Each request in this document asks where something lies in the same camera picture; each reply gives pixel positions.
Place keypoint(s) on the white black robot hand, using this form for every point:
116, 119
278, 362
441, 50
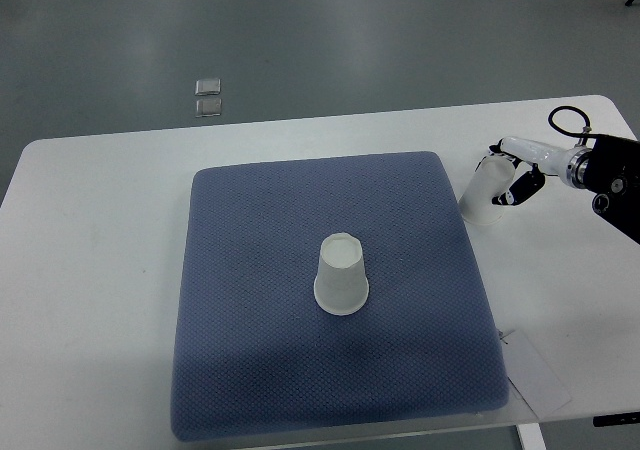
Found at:
543, 159

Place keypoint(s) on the white paper cup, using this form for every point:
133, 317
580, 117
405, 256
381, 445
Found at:
341, 286
491, 179

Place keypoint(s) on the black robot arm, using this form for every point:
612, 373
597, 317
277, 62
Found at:
610, 170

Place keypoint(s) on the white paper tag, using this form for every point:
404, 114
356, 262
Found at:
531, 376

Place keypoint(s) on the black table control panel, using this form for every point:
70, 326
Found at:
628, 418

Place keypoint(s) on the white table leg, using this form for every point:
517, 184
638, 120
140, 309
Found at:
531, 437

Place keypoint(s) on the blue mesh cushion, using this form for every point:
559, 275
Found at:
254, 353

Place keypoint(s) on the upper metal floor plate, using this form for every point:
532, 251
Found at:
208, 86

